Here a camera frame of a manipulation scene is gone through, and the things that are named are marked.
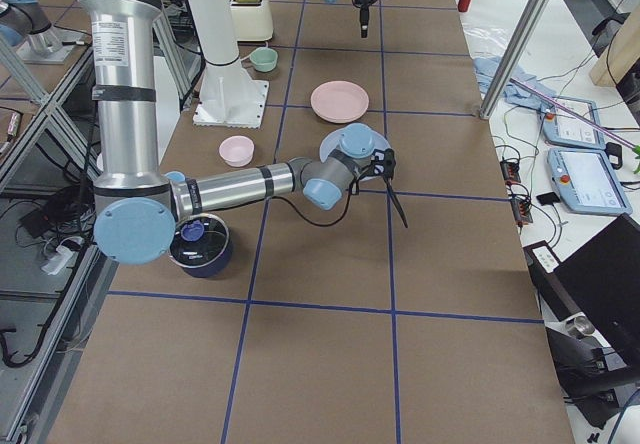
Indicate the pink plate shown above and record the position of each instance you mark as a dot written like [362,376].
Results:
[339,102]

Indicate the green bowl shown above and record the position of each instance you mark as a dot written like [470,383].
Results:
[264,59]

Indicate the white power strip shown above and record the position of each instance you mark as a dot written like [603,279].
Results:
[61,257]

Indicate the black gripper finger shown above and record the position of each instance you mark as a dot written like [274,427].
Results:
[364,18]

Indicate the teach pendant tablet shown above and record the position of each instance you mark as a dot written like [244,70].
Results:
[560,128]
[586,182]

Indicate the upper teach pendant tablet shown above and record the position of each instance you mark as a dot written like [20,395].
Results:
[560,128]

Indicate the pink bowl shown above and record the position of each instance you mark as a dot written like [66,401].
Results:
[237,150]

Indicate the lower teach pendant tablet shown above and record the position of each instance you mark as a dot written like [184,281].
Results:
[586,182]

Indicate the blue plate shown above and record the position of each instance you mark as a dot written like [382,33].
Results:
[357,141]

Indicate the green tipped grabber stick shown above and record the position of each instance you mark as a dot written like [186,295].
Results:
[622,141]

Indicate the dark blue pot with lid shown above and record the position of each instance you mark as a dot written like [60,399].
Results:
[202,245]

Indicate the cream toaster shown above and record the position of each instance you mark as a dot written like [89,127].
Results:
[252,20]

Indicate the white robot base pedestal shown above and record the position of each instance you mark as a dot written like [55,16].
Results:
[228,96]

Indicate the aluminium frame post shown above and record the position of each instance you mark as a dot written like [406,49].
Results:
[525,27]

